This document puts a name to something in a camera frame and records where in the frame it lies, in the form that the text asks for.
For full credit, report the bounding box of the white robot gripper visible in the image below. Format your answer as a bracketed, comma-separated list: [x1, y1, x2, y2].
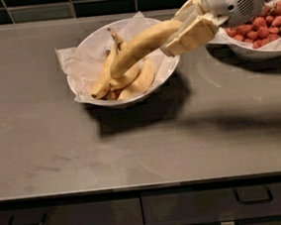
[160, 0, 265, 56]

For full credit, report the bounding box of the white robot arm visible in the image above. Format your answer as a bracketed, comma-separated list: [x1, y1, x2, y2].
[161, 0, 269, 56]

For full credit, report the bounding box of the white paper liner in strawberry bowl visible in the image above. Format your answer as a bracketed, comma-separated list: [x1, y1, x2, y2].
[203, 0, 281, 59]

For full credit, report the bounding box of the white strawberry bowl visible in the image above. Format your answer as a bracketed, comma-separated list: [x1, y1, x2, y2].
[203, 0, 281, 68]

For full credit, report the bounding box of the white banana bowl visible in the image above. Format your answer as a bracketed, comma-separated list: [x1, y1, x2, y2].
[60, 12, 187, 113]

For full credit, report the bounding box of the middle curved yellow banana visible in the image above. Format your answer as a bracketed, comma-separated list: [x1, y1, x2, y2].
[104, 39, 143, 91]

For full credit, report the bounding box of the bottom orange-brown banana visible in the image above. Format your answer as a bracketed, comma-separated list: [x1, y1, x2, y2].
[103, 89, 121, 101]

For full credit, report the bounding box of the white paper liner in banana bowl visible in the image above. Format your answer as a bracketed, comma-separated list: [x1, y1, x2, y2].
[52, 7, 187, 111]

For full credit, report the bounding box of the pile of red strawberries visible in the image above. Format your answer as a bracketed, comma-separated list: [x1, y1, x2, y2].
[225, 0, 281, 50]

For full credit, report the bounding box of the right dark drawer front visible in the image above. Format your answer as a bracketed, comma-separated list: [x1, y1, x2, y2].
[141, 182, 281, 225]

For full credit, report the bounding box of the dark drawer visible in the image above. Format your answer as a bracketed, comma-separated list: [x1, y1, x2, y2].
[141, 182, 281, 225]
[0, 198, 143, 225]

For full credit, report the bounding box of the left dark drawer front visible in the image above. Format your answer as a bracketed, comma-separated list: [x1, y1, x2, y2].
[0, 198, 143, 225]

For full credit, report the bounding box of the right black drawer handle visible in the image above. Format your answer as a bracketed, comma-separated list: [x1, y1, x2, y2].
[234, 185, 274, 205]

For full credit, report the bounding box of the black drawer handle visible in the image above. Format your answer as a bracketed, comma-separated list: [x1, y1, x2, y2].
[234, 185, 274, 205]
[8, 211, 47, 225]

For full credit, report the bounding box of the left black drawer handle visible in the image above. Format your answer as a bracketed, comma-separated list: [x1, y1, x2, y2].
[8, 211, 47, 225]

